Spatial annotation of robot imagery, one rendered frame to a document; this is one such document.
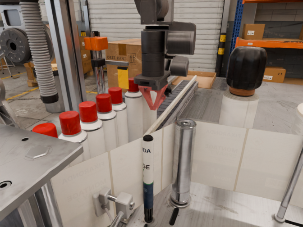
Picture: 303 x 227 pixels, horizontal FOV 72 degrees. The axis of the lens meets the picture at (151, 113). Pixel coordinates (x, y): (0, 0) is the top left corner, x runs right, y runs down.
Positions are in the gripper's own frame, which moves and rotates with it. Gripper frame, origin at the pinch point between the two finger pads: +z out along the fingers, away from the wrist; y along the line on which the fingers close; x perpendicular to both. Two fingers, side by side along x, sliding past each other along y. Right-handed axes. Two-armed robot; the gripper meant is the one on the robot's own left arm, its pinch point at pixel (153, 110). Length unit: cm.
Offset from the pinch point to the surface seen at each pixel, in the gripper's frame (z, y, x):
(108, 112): 9.0, 1.4, -30.2
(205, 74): -52, 6, 82
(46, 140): 17, 12, -55
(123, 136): 12.9, 1.7, -21.3
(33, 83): -76, -345, 221
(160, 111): -3.0, -1.2, 12.7
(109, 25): -256, -255, 287
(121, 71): -3.4, -1.7, -24.4
